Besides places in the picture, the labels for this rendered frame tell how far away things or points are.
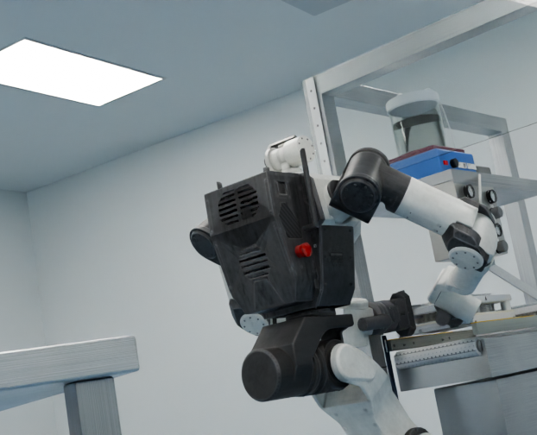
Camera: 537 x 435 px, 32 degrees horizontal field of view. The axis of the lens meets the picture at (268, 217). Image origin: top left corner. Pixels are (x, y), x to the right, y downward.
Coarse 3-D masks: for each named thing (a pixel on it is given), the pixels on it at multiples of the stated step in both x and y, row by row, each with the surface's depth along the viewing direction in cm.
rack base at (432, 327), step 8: (480, 312) 252; (488, 312) 255; (496, 312) 258; (504, 312) 262; (512, 312) 265; (472, 320) 248; (480, 320) 250; (416, 328) 259; (424, 328) 257; (432, 328) 257; (440, 328) 256; (448, 328) 259; (456, 328) 270
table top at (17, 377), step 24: (0, 360) 84; (24, 360) 85; (48, 360) 86; (72, 360) 87; (96, 360) 88; (120, 360) 89; (0, 384) 83; (24, 384) 84; (48, 384) 86; (0, 408) 126
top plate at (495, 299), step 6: (498, 294) 262; (504, 294) 264; (486, 300) 255; (492, 300) 258; (498, 300) 261; (504, 300) 264; (426, 306) 257; (432, 306) 256; (414, 312) 259; (420, 312) 258; (426, 312) 257
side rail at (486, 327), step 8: (496, 320) 251; (504, 320) 254; (512, 320) 257; (520, 320) 261; (528, 320) 264; (536, 320) 268; (472, 328) 243; (480, 328) 243; (488, 328) 246; (496, 328) 250; (504, 328) 253; (512, 328) 256; (520, 328) 259
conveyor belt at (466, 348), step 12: (480, 336) 245; (492, 336) 250; (420, 348) 254; (432, 348) 251; (444, 348) 248; (456, 348) 245; (468, 348) 243; (396, 360) 257; (408, 360) 255; (420, 360) 253; (432, 360) 251; (444, 360) 249
